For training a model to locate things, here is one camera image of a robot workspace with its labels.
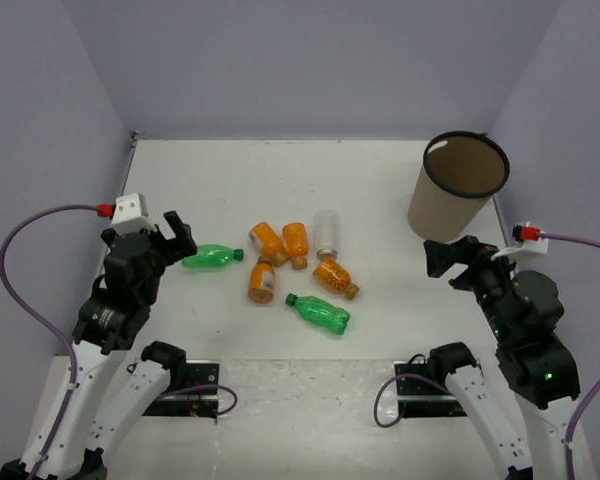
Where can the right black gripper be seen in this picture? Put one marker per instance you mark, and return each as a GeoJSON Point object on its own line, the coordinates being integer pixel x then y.
{"type": "Point", "coordinates": [476, 254]}

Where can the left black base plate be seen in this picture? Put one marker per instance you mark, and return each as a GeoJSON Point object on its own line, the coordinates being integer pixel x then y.
{"type": "Point", "coordinates": [202, 404]}

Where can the green bottle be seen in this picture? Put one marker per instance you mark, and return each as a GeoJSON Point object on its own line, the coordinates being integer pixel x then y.
{"type": "Point", "coordinates": [213, 256]}
{"type": "Point", "coordinates": [320, 313]}

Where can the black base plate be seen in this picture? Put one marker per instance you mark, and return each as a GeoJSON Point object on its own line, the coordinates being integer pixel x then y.
{"type": "Point", "coordinates": [417, 399]}
{"type": "Point", "coordinates": [202, 404]}

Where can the brown cardboard bin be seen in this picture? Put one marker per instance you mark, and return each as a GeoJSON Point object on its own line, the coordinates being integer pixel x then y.
{"type": "Point", "coordinates": [461, 171]}

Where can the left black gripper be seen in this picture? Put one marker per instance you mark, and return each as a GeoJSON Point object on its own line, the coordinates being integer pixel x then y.
{"type": "Point", "coordinates": [184, 244]}

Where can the orange bottle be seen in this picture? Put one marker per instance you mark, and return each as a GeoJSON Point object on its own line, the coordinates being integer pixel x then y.
{"type": "Point", "coordinates": [336, 278]}
{"type": "Point", "coordinates": [262, 281]}
{"type": "Point", "coordinates": [268, 243]}
{"type": "Point", "coordinates": [296, 244]}

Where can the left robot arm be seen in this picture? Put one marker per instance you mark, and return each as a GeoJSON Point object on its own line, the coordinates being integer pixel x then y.
{"type": "Point", "coordinates": [79, 430]}

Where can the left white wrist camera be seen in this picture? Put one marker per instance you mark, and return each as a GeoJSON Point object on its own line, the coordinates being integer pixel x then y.
{"type": "Point", "coordinates": [131, 215]}

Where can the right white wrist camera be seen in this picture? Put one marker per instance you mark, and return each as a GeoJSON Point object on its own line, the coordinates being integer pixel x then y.
{"type": "Point", "coordinates": [528, 243]}

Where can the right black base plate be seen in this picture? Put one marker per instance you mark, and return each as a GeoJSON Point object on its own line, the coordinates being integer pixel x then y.
{"type": "Point", "coordinates": [417, 399]}

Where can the white bottle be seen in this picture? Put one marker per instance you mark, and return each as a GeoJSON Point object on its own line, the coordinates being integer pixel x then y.
{"type": "Point", "coordinates": [326, 231]}

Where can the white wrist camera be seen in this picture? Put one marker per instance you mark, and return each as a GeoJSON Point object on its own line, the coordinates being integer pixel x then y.
{"type": "Point", "coordinates": [131, 215]}
{"type": "Point", "coordinates": [528, 243]}

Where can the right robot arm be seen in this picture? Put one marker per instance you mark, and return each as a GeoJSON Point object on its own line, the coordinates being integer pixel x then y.
{"type": "Point", "coordinates": [522, 308]}

